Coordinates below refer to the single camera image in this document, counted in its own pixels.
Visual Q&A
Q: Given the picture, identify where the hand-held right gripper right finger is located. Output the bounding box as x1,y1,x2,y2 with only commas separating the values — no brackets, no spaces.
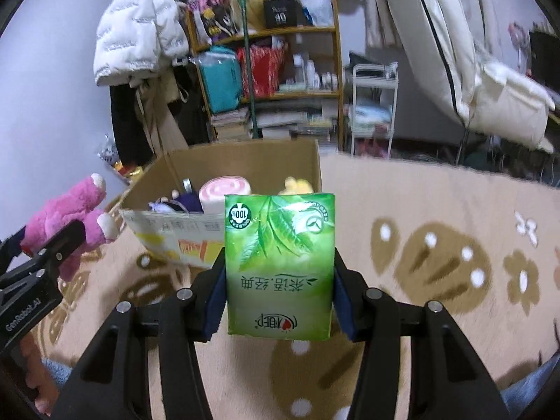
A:
332,248,510,420

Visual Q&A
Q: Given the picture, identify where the black monitor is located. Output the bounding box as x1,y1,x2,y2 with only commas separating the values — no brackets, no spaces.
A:
528,30,560,90

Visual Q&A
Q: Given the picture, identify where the black hanging garment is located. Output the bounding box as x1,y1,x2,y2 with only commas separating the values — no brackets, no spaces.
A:
109,83,154,165

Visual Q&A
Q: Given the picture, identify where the group of white bottles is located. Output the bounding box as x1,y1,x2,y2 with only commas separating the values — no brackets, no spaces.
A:
291,55,340,90

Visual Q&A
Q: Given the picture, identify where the person's right jeans leg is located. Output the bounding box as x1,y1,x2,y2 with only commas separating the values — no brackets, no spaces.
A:
501,354,560,410

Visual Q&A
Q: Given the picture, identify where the stack of books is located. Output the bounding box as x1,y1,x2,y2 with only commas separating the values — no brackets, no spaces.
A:
210,107,252,141

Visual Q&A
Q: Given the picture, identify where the yellow bear plush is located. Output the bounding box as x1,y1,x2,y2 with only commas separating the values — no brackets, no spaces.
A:
280,177,315,195

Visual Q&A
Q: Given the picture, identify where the white folded mattress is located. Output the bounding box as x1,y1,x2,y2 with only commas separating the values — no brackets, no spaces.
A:
402,0,556,149

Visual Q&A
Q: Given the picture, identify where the white puffer jacket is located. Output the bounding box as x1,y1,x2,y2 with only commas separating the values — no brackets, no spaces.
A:
93,0,190,87

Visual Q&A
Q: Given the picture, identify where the black box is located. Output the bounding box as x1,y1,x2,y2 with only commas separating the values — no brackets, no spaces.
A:
263,0,300,28

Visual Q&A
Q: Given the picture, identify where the pile of magazines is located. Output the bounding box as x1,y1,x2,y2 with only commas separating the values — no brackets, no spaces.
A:
251,105,340,143

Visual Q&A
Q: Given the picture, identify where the beige hanging coat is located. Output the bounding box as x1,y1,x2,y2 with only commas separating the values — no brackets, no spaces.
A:
135,70,193,162

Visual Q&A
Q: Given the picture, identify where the red gift bag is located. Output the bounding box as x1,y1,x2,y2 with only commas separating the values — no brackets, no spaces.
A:
237,44,285,98

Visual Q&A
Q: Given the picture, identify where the cardboard box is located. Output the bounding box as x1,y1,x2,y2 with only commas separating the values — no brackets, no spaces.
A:
119,139,322,270

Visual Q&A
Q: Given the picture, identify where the green pole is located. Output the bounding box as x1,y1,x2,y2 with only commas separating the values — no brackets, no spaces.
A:
236,0,259,141

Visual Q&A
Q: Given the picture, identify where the person's jeans leg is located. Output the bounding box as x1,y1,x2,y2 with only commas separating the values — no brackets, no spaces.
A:
501,354,560,410
41,356,73,386

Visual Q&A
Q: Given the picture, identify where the white trolley cart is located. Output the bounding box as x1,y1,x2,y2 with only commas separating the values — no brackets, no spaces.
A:
348,63,400,159

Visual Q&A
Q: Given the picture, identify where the green tissue packet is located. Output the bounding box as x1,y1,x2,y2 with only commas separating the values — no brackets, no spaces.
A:
224,192,337,341

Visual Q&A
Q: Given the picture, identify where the person's left forearm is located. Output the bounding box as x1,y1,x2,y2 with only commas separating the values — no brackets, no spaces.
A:
20,337,60,416

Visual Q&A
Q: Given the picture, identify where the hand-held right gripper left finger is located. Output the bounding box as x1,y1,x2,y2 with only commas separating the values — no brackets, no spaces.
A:
51,247,228,420

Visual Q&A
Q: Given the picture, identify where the blond fluffy item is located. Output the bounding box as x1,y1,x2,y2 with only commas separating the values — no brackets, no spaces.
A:
238,0,267,31

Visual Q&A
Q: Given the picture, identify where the pink white roll plush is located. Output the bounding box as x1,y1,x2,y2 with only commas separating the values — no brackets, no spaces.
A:
199,175,253,215

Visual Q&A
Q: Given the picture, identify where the teal bag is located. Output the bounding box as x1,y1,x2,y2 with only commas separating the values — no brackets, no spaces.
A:
197,47,243,114

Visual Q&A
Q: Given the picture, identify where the black flower print bag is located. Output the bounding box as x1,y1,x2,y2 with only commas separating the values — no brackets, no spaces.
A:
189,0,241,47

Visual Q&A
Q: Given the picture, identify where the person's left jeans leg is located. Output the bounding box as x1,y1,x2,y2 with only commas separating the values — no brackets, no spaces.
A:
41,356,73,386

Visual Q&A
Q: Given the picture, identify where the dark purple plush doll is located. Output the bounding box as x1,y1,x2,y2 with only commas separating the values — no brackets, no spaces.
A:
175,178,204,214

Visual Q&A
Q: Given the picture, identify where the pink figure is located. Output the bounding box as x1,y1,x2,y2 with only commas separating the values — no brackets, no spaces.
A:
507,22,532,68

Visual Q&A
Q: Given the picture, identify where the pink bear plush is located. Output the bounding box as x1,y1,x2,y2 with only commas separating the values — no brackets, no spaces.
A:
20,173,120,281

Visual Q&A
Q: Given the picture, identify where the beige brown printed blanket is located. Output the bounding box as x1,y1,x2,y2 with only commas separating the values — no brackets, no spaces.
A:
17,151,560,420

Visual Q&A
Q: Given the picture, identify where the wooden shelf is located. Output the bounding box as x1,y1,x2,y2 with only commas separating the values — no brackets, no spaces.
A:
186,0,344,154

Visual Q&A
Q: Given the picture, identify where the plastic bag of toys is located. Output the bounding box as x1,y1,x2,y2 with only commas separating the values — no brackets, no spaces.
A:
97,133,152,184

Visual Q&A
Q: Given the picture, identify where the dark hanging garment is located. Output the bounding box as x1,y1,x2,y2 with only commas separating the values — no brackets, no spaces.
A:
168,65,211,145

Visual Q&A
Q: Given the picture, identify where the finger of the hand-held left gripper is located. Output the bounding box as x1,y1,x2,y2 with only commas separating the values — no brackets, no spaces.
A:
0,220,87,292
0,226,28,267

